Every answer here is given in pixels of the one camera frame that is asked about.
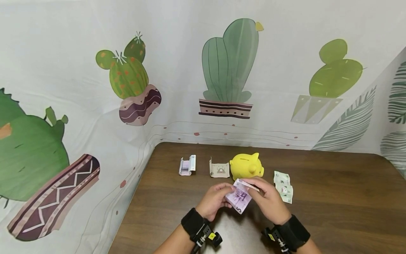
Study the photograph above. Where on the person's right hand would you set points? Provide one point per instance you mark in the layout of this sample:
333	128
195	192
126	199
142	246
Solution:
269	201

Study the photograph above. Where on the green banknote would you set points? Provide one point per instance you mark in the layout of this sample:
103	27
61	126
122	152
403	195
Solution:
284	187

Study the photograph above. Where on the person's left forearm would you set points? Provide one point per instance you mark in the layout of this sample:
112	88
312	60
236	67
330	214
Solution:
173	243

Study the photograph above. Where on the purple banknote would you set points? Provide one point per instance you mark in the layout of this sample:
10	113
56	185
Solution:
239	199
187	165

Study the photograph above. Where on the yellow piggy bank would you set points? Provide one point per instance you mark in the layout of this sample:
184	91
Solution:
246	166

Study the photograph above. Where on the person's right forearm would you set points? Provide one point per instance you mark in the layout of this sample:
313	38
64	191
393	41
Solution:
309	247

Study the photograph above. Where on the black wrist band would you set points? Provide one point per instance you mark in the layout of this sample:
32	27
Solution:
288	233
200	227

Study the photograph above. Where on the folded beige banknote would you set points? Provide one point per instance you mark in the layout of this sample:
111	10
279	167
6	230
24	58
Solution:
219	169

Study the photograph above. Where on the person's left hand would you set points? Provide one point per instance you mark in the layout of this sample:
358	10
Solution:
212	201

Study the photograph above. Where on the folded purple banknote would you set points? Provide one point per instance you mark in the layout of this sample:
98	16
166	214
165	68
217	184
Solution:
187	165

